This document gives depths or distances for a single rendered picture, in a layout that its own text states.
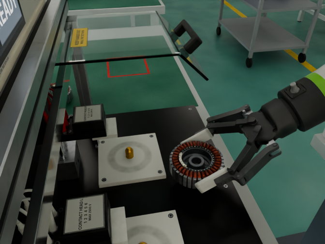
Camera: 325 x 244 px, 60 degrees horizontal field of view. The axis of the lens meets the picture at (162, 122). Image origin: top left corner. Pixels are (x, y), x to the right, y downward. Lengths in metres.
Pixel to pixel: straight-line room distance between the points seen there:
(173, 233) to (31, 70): 0.37
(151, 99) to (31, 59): 0.60
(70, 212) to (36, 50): 0.22
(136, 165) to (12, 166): 0.44
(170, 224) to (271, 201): 1.15
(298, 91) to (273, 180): 1.24
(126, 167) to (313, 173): 1.42
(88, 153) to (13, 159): 0.49
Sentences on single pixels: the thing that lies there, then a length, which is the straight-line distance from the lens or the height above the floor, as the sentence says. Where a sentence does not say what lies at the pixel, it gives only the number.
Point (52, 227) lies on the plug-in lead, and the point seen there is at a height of 0.91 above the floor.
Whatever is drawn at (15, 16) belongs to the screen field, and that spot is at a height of 1.15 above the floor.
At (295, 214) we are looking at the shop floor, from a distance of 1.67.
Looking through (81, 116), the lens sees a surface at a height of 0.92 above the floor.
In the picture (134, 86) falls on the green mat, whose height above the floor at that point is 0.75.
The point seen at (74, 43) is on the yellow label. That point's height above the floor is 1.07.
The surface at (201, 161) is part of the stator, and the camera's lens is 0.60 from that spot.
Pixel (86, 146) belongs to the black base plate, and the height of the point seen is 0.77.
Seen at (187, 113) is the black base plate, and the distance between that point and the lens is 0.84.
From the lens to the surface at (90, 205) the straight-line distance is 0.44.
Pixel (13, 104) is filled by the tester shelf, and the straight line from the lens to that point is 0.30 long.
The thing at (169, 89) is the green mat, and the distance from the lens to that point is 0.99.
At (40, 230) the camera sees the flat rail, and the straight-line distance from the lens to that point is 0.29.
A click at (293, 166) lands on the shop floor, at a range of 1.91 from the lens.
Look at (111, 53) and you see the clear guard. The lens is 0.49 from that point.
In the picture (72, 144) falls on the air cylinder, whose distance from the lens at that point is 0.69.
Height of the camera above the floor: 1.27
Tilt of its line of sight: 38 degrees down
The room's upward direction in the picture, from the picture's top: straight up
